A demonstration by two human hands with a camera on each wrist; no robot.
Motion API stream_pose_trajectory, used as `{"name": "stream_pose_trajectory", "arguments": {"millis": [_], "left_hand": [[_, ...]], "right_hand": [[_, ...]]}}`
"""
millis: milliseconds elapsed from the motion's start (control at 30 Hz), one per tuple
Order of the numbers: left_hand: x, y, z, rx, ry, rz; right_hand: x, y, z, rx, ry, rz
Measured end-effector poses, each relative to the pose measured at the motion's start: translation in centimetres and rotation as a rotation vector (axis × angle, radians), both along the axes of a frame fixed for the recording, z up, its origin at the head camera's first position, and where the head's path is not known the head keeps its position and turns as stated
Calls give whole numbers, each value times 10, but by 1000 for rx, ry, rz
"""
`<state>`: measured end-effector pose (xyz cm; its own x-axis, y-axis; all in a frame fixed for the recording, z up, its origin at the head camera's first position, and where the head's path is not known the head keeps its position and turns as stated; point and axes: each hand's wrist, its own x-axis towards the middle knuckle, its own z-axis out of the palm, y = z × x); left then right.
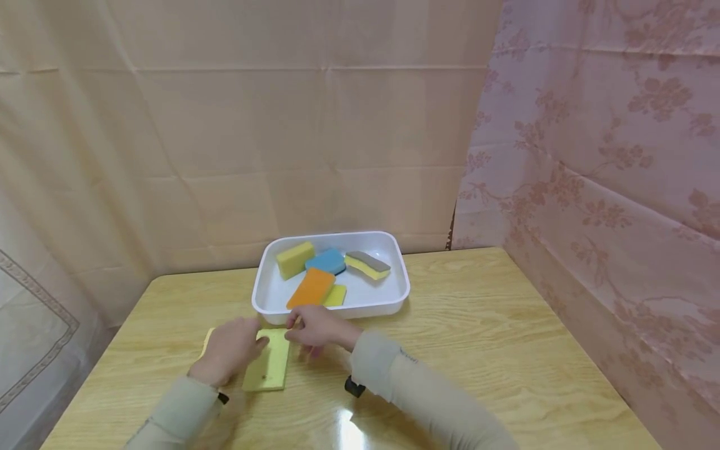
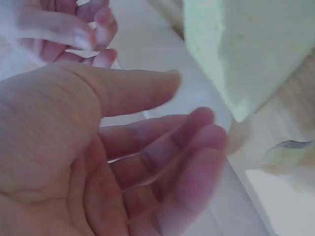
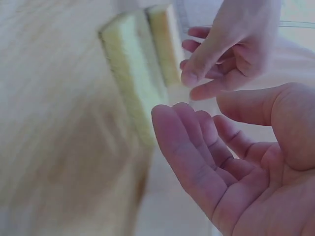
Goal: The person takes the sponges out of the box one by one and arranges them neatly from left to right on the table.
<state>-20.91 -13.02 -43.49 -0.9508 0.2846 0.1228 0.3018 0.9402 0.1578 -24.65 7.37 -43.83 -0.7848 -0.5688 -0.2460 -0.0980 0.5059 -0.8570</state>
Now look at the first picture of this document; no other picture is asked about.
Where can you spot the person's left hand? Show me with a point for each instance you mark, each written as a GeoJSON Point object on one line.
{"type": "Point", "coordinates": [228, 350]}

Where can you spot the yellow sponge cloth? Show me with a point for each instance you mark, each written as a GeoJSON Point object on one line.
{"type": "Point", "coordinates": [270, 369]}

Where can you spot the grey and yellow sponge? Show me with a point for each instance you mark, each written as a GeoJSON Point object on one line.
{"type": "Point", "coordinates": [367, 265]}

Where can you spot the white plastic tray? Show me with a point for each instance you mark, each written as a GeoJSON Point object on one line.
{"type": "Point", "coordinates": [368, 297]}

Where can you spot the yellow block sponge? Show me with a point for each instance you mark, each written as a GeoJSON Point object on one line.
{"type": "Point", "coordinates": [294, 259]}

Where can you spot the orange sponge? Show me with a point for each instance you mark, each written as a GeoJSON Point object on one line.
{"type": "Point", "coordinates": [310, 289]}

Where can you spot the black wrist band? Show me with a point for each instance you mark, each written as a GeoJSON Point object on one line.
{"type": "Point", "coordinates": [224, 397]}
{"type": "Point", "coordinates": [354, 387]}

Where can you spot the person's right hand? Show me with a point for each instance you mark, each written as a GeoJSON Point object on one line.
{"type": "Point", "coordinates": [326, 328]}

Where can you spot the thin yellow sponge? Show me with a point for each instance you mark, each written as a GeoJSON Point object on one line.
{"type": "Point", "coordinates": [337, 295]}

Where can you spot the person's left thumb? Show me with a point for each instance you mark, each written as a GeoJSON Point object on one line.
{"type": "Point", "coordinates": [260, 347]}

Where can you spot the person's right fingers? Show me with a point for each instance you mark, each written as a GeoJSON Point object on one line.
{"type": "Point", "coordinates": [295, 331]}

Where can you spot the person's right forearm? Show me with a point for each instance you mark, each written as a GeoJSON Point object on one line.
{"type": "Point", "coordinates": [427, 400]}

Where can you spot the person's left forearm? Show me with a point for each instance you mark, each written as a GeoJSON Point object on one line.
{"type": "Point", "coordinates": [177, 415]}

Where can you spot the blue sponge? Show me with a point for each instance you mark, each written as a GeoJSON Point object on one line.
{"type": "Point", "coordinates": [327, 260]}

